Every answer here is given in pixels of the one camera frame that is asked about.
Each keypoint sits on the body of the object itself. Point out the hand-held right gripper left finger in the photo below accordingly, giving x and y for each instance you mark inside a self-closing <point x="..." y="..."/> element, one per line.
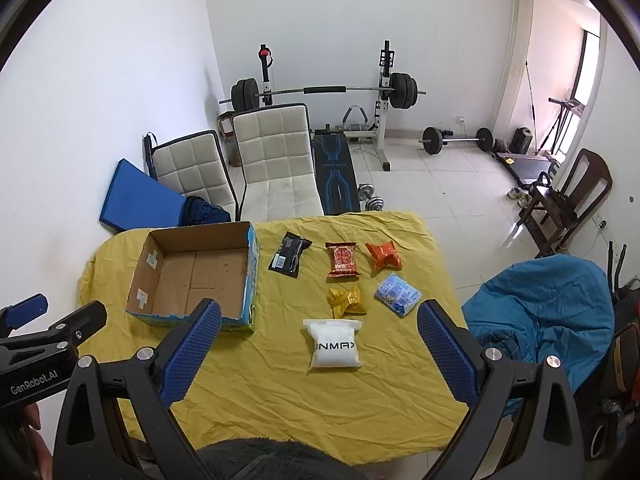
<point x="192" y="350"/>

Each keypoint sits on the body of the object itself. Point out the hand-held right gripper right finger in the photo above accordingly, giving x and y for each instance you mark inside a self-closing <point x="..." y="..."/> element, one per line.
<point x="445" y="350"/>

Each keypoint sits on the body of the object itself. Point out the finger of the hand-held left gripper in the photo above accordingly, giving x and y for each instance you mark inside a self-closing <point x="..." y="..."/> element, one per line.
<point x="85" y="320"/>
<point x="27" y="310"/>

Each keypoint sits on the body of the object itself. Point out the light blue tissue packet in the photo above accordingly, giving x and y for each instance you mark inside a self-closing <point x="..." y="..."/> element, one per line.
<point x="397" y="294"/>

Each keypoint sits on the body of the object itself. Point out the cardboard box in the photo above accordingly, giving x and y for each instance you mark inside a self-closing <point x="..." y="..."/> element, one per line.
<point x="200" y="270"/>

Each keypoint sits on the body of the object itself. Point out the yellow snack packet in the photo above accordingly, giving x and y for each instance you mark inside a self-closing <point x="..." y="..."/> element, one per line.
<point x="347" y="301"/>

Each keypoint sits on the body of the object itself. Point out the orange snack packet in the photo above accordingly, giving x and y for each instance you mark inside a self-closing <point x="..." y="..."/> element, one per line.
<point x="384" y="257"/>

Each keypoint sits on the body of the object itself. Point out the white plastic packet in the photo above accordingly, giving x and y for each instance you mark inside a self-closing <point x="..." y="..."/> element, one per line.
<point x="334" y="347"/>

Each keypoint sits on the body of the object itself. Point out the black snack packet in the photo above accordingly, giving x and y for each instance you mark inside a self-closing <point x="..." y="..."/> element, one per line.
<point x="289" y="255"/>

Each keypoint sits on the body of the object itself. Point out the red snack packet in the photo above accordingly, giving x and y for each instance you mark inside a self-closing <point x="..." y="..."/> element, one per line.
<point x="343" y="260"/>

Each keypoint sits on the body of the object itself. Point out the person's left hand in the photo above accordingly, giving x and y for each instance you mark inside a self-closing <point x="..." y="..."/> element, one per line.
<point x="36" y="440"/>

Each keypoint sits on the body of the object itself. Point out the yellow tablecloth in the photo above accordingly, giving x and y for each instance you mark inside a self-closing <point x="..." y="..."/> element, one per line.
<point x="280" y="400"/>

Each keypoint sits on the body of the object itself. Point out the blue cloth covered seat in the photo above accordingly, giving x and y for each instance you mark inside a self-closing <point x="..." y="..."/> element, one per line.
<point x="540" y="305"/>

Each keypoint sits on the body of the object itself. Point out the blue foam mat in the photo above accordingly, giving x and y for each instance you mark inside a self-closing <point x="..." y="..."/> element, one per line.
<point x="140" y="200"/>

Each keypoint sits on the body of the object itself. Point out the dark blue cloth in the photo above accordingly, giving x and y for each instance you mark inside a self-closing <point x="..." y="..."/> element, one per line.
<point x="200" y="212"/>

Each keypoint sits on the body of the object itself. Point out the white shoe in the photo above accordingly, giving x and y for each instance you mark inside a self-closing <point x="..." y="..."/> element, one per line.
<point x="513" y="193"/>
<point x="525" y="200"/>

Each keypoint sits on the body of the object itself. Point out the black equipment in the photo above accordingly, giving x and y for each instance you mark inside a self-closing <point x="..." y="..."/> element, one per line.
<point x="620" y="360"/>

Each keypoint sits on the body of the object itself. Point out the small white padded chair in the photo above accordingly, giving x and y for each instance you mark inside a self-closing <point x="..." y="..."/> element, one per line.
<point x="187" y="165"/>

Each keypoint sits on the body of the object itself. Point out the treadmill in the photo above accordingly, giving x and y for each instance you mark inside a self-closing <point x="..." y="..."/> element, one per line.
<point x="530" y="165"/>

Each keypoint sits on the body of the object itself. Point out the black and blue weight bench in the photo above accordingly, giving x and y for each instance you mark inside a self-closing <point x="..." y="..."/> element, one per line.
<point x="335" y="175"/>

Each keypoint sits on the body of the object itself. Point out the small barbell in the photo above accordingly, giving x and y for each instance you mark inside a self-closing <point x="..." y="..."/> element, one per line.
<point x="457" y="139"/>

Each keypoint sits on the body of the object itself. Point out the large white padded chair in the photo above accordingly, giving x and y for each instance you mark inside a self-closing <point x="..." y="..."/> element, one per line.
<point x="272" y="150"/>

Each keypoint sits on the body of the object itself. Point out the brown stool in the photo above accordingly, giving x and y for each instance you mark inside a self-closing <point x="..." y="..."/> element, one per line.
<point x="227" y="135"/>

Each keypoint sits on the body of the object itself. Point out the black box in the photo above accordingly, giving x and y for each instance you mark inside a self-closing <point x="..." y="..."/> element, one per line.
<point x="521" y="141"/>

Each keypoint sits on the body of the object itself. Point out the dark wooden chair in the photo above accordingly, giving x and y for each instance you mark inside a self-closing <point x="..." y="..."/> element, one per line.
<point x="592" y="175"/>

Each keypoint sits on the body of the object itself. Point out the white barbell rack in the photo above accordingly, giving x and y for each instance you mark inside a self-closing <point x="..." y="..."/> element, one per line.
<point x="382" y="115"/>

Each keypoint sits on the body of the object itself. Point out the barbell with black plates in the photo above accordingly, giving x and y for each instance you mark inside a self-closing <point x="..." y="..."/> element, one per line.
<point x="325" y="90"/>

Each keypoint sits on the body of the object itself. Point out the window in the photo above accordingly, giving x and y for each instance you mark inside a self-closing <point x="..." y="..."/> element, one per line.
<point x="586" y="67"/>

